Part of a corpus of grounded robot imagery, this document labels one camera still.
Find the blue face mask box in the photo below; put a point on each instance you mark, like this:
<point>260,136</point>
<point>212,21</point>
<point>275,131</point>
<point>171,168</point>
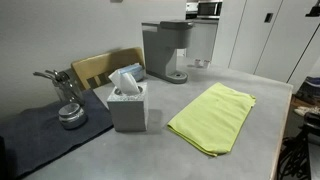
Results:
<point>136,70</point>

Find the microwave oven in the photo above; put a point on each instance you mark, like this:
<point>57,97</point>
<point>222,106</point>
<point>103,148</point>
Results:
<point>210,9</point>

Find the coffee pod cup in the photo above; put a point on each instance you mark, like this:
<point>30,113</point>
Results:
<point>206,63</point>
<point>197,62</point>

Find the grey pod coffee maker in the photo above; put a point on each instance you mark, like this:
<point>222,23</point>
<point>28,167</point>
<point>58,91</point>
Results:
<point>161,40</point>

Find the round metal tin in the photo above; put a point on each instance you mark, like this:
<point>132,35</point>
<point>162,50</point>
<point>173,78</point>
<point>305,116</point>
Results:
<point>72,116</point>

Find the dark blue place mat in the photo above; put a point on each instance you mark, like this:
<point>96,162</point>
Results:
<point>35,137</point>

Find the wooden chair back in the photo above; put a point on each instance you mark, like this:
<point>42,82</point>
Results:
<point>94,71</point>

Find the yellow-green microfiber towel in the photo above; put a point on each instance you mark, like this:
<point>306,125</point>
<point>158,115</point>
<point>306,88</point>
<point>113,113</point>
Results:
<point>213,120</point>

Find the grey tissue box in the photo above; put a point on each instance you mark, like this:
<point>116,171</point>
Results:
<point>128,103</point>

